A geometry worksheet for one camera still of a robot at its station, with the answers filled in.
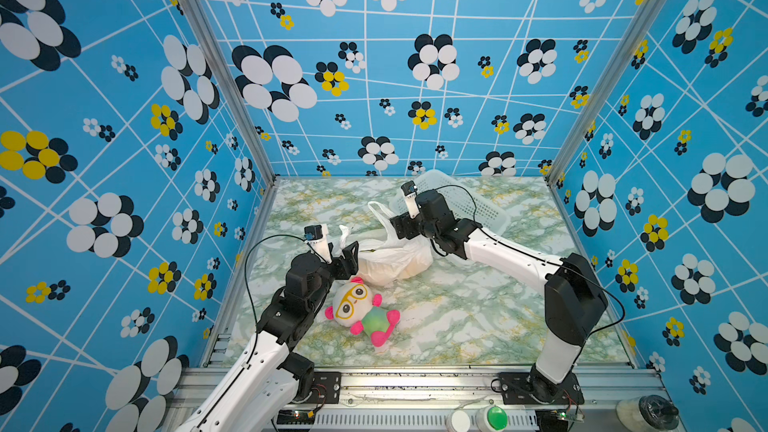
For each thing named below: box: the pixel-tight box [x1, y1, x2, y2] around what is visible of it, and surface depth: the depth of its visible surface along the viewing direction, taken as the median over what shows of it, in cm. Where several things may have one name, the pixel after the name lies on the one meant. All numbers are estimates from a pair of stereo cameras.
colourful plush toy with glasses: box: [325, 276, 401, 347], surface depth 82 cm
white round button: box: [447, 409, 471, 432], surface depth 64 cm
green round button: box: [483, 405, 509, 432], surface depth 63 cm
